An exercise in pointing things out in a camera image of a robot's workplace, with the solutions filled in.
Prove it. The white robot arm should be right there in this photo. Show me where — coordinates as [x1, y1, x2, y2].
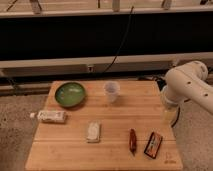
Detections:
[160, 61, 213, 124]

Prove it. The white tube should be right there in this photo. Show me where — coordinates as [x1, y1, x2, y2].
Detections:
[30, 110, 66, 123]

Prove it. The black orange packet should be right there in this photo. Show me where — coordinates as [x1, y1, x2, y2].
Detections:
[144, 132, 163, 159]

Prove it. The clear plastic cup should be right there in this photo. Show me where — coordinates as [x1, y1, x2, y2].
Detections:
[104, 81, 120, 103]

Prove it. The wooden board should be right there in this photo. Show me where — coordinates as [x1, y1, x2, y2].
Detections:
[25, 80, 183, 171]

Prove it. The green bowl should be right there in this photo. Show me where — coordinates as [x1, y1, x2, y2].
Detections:
[55, 82, 86, 107]

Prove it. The red chili pepper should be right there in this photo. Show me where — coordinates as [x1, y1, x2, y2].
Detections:
[129, 129, 137, 156]

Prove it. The white sponge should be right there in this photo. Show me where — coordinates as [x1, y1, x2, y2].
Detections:
[86, 122, 101, 143]

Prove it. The black hanging cable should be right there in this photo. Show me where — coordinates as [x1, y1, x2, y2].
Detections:
[101, 4, 135, 74]

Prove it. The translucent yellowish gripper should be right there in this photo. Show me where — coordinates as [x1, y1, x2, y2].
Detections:
[163, 102, 178, 125]

